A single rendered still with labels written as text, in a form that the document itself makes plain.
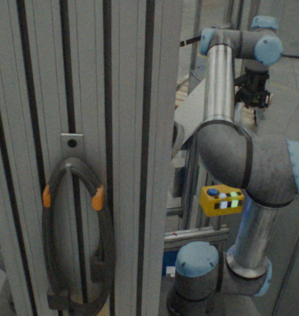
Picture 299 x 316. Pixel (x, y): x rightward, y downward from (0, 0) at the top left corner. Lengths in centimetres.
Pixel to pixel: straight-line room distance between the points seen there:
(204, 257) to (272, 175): 39
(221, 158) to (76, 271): 38
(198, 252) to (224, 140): 42
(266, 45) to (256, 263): 57
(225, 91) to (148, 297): 52
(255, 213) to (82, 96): 60
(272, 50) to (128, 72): 71
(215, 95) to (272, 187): 26
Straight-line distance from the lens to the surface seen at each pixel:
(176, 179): 231
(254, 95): 129
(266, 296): 248
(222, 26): 218
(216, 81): 100
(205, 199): 171
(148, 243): 60
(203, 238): 185
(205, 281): 116
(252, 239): 103
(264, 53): 112
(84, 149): 51
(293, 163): 86
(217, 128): 88
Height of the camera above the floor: 209
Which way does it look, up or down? 32 degrees down
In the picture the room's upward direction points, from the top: 3 degrees clockwise
